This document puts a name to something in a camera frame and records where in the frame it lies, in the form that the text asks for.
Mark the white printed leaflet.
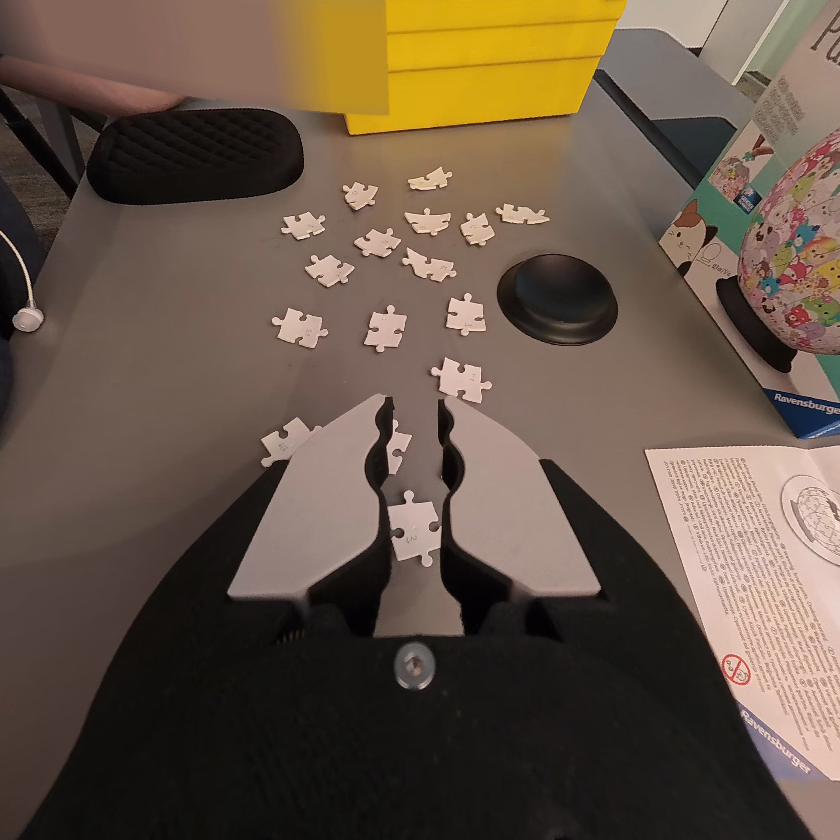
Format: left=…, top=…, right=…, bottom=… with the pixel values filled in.
left=645, top=444, right=840, bottom=786

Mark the colourful puzzle box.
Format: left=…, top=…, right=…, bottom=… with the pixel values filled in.
left=659, top=0, right=840, bottom=441

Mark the spread of white jigsaw pieces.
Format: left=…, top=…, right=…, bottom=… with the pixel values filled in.
left=260, top=166, right=552, bottom=569

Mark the black quilted pad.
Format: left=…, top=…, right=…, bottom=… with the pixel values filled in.
left=87, top=108, right=305, bottom=206

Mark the person's left forearm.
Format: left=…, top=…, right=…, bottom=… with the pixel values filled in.
left=0, top=56, right=187, bottom=115

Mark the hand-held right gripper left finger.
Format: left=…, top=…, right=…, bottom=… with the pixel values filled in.
left=229, top=394, right=396, bottom=631

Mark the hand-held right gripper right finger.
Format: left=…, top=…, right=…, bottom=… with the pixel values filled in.
left=437, top=394, right=602, bottom=631

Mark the yellow plastic bin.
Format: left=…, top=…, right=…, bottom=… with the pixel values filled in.
left=344, top=0, right=628, bottom=137

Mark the white hoodie drawstring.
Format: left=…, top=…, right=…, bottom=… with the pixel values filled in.
left=0, top=224, right=48, bottom=333

